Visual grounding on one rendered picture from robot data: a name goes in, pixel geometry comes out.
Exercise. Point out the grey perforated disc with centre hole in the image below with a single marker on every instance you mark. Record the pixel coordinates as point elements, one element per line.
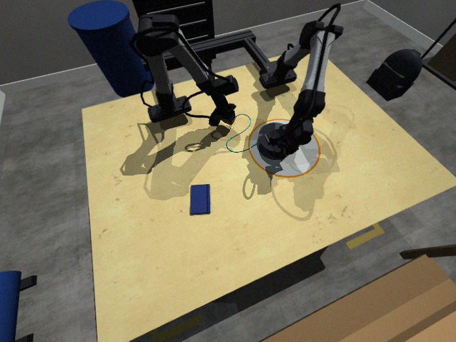
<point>276,148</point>

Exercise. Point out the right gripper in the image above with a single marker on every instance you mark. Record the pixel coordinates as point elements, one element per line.
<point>226,116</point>

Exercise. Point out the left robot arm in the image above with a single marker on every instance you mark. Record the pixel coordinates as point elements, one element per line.
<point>318,46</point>

